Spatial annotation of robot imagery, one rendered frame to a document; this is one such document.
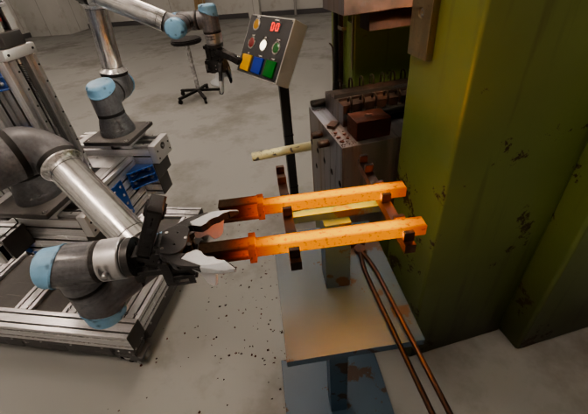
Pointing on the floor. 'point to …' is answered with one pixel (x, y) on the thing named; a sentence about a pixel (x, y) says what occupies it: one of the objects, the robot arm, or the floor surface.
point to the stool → (192, 67)
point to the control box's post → (287, 137)
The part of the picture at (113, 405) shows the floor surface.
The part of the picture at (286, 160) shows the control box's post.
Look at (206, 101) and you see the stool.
